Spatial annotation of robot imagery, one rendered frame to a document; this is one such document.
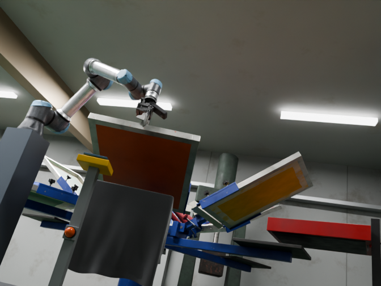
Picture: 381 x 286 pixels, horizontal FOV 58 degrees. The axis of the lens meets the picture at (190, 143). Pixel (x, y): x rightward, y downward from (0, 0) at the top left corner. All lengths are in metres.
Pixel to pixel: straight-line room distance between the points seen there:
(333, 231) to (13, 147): 1.93
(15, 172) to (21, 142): 0.17
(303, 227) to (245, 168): 4.08
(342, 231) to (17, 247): 6.14
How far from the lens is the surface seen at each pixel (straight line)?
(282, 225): 2.36
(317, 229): 2.32
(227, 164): 5.51
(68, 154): 7.53
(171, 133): 1.74
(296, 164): 2.50
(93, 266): 1.68
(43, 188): 2.50
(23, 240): 7.36
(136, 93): 1.99
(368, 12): 3.62
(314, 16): 3.60
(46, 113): 2.27
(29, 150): 2.14
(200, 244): 2.72
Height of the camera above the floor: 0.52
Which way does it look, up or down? 24 degrees up
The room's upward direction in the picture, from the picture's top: 12 degrees clockwise
